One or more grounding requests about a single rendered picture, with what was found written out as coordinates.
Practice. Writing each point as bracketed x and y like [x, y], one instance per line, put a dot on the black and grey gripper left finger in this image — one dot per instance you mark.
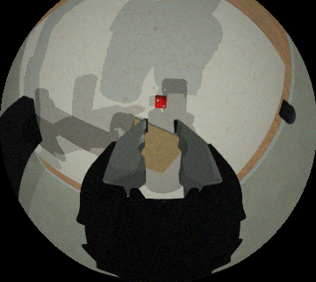
[118, 169]

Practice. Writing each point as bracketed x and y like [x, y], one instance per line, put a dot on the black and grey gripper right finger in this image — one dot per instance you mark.
[205, 168]

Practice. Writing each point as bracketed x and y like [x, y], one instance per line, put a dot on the tan square mat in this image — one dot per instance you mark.
[161, 148]

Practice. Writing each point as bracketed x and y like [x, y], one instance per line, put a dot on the red die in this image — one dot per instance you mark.
[160, 101]

